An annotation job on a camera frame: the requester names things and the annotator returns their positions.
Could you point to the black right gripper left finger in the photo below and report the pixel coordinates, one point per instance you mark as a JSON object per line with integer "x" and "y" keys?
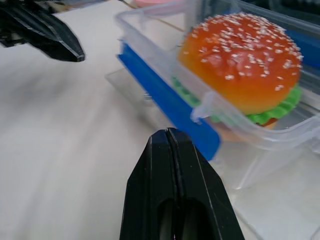
{"x": 147, "y": 190}

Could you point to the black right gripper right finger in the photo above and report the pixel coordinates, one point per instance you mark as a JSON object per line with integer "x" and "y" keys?
{"x": 205, "y": 200}

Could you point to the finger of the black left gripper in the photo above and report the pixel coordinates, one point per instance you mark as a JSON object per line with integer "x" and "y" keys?
{"x": 37, "y": 41}
{"x": 53, "y": 30}

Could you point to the clear food container blue latches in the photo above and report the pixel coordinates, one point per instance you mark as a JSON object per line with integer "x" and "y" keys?
{"x": 160, "y": 82}

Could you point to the black toaster oven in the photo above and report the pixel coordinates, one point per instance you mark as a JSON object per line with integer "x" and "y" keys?
{"x": 287, "y": 10}

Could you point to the pink round plate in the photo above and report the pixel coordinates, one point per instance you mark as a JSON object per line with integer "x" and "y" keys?
{"x": 152, "y": 2}

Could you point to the toy hamburger with sesame bun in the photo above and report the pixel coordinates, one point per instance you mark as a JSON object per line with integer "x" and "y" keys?
{"x": 240, "y": 62}

